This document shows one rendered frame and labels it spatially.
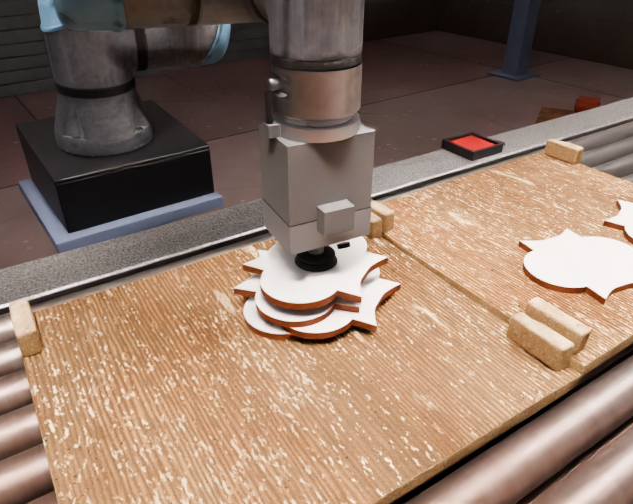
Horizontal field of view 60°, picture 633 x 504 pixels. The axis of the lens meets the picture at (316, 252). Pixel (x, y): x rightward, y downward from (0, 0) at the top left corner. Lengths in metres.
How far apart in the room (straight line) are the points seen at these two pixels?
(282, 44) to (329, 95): 0.05
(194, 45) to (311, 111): 0.48
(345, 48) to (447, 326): 0.28
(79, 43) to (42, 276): 0.34
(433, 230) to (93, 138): 0.52
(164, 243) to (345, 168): 0.32
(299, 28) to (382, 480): 0.33
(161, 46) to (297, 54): 0.47
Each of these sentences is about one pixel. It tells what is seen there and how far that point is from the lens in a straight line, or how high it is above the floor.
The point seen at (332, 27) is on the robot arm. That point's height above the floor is 1.21.
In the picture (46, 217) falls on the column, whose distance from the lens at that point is 0.96.
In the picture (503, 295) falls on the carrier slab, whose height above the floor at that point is 0.94.
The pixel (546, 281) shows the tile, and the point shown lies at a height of 0.94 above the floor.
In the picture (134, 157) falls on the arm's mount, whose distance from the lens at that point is 0.90.
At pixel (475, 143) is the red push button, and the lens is 1.03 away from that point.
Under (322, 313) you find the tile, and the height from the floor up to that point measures 0.96.
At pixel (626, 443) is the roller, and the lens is 0.52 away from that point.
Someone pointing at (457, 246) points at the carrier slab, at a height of 0.94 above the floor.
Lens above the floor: 1.28
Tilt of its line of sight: 32 degrees down
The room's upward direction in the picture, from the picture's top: straight up
